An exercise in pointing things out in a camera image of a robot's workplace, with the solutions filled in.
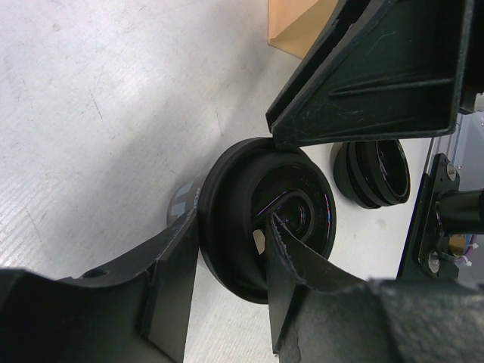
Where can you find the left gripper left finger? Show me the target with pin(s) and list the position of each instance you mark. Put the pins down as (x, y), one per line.
(134, 308)

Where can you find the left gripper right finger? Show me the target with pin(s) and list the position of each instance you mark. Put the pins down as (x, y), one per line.
(321, 313)

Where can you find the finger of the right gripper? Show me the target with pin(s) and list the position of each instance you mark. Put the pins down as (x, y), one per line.
(378, 70)

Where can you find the black cup lid stack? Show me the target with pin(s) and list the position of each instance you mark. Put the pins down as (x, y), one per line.
(373, 174)

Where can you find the brown paper takeout bag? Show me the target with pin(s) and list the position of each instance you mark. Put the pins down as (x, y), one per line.
(294, 25)

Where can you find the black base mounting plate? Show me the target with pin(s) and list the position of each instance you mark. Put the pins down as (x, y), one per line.
(441, 210)

